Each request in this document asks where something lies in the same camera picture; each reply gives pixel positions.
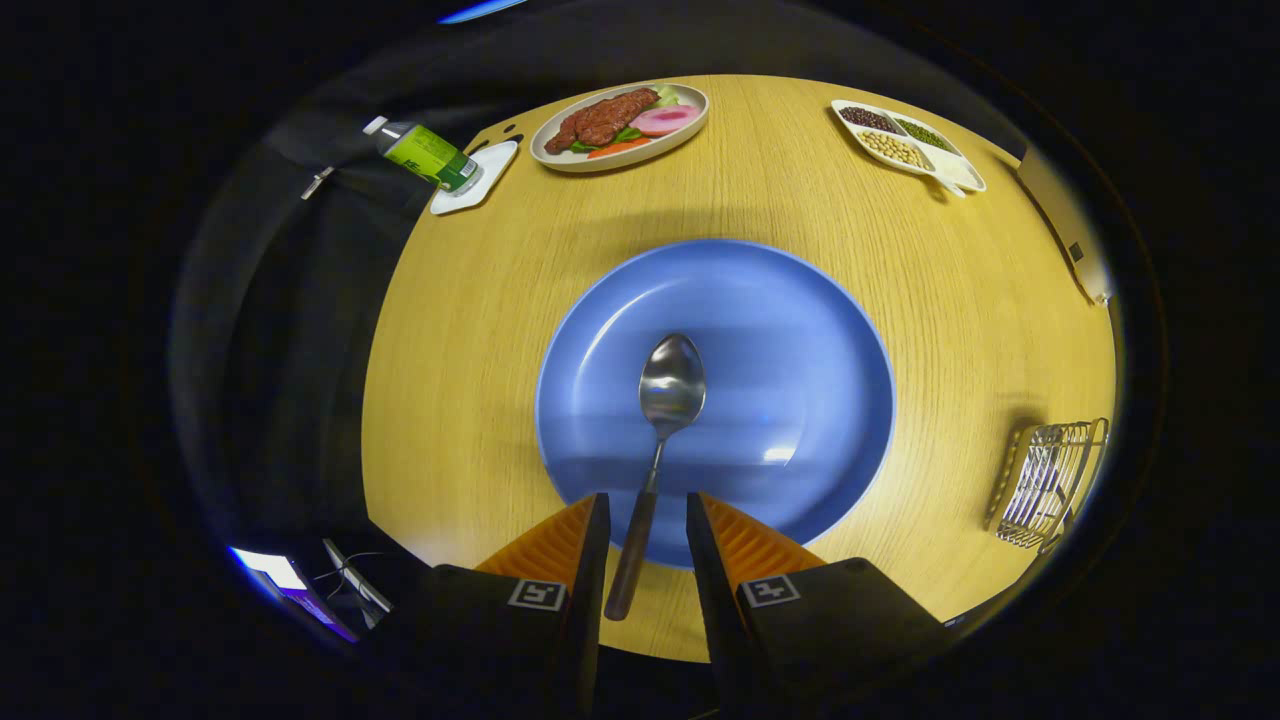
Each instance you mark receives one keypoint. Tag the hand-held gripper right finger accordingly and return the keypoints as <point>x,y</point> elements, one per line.
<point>820,630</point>

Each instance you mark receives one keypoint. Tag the silver metal clip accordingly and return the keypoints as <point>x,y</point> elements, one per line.
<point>317,182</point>

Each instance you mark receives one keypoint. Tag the white square coaster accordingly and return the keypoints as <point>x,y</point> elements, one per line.
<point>492,165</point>

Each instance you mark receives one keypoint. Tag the brown meat piece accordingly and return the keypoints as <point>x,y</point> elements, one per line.
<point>605,118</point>

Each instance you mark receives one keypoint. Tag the white toaster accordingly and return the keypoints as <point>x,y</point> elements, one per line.
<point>1060,215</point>

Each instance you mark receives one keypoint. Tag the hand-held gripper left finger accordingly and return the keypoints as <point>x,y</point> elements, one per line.
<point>500,630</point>

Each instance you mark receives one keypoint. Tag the pink ham slice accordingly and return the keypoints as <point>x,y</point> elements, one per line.
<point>665,120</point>

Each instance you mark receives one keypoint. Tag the metal drain basket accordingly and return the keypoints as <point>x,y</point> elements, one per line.
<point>1040,480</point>

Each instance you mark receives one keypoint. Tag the bright screen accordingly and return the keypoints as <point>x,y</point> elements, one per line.
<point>270,570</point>

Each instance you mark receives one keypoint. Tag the beige plate with food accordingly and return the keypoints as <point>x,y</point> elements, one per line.
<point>665,148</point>

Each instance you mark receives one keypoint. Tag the blue round plate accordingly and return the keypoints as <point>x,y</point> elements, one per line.
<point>780,350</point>

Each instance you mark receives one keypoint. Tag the green label plastic bottle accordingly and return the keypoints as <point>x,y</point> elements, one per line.
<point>430,155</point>

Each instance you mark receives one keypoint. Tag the white frame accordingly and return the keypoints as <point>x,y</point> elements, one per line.
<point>355,580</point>

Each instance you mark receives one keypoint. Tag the white divided dish with beans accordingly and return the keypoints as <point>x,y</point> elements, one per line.
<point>955,168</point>

